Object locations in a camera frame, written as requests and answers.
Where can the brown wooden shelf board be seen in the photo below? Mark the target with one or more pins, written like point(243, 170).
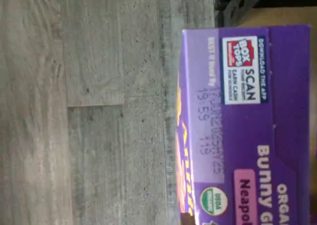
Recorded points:
point(284, 15)

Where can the black metal shelving rack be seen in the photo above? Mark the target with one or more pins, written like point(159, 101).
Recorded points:
point(235, 7)

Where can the purple Annie's box pink patch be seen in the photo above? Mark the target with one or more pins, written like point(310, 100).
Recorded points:
point(247, 135)

